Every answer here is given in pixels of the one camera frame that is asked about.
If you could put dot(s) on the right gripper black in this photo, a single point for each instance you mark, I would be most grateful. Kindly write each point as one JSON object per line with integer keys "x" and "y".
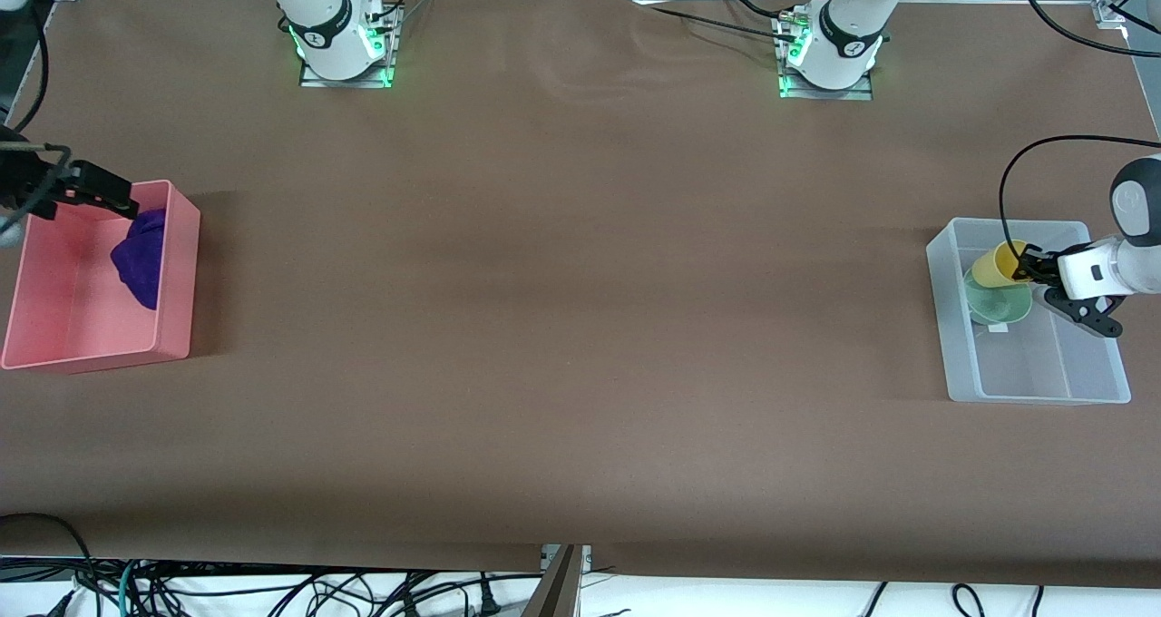
{"x": 25, "y": 186}

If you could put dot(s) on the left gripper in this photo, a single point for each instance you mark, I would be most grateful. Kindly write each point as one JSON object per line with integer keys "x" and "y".
{"x": 1040, "y": 267}

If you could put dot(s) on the yellow plastic cup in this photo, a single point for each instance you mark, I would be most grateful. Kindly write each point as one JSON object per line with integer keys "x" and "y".
{"x": 993, "y": 268}

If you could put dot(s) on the green ceramic bowl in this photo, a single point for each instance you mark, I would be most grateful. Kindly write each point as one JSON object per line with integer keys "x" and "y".
{"x": 998, "y": 304}

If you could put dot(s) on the purple microfibre cloth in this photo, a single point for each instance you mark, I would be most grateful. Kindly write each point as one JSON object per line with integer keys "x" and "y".
{"x": 141, "y": 259}

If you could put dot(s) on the clear plastic bin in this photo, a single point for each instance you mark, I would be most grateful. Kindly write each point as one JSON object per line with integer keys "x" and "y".
{"x": 1043, "y": 363}

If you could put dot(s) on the pink plastic bin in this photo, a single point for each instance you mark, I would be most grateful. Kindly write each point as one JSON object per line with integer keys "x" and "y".
{"x": 82, "y": 299}

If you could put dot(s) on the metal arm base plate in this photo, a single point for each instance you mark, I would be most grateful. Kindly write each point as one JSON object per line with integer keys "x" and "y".
{"x": 825, "y": 93}
{"x": 349, "y": 80}

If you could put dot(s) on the metal table post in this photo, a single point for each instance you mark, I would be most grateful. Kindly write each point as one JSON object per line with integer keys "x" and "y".
{"x": 558, "y": 585}

